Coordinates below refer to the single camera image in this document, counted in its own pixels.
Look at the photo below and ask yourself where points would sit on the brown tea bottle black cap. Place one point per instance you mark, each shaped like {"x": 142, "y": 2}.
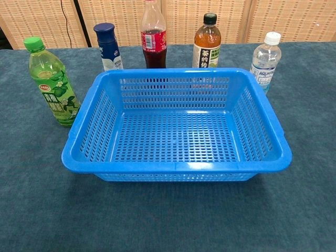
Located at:
{"x": 206, "y": 50}

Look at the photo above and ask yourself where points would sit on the cola bottle red label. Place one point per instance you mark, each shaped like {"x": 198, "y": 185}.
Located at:
{"x": 155, "y": 42}

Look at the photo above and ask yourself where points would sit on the white bottle navy blue cap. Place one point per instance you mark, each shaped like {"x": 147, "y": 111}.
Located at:
{"x": 109, "y": 52}

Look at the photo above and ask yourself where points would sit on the clear water bottle white cap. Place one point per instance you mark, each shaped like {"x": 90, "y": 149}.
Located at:
{"x": 265, "y": 65}

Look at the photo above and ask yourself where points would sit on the green soda bottle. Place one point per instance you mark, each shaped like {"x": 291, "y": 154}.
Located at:
{"x": 56, "y": 92}

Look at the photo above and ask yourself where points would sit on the blue plastic perforated basket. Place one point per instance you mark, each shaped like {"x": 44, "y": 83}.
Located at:
{"x": 173, "y": 165}

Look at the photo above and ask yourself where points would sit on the teal table cloth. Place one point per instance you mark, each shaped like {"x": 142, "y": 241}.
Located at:
{"x": 157, "y": 215}

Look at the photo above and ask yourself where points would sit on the black tripod stand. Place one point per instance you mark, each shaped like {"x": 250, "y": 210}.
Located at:
{"x": 82, "y": 23}

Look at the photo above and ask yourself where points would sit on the bamboo folding screen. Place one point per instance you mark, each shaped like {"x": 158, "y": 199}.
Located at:
{"x": 288, "y": 21}

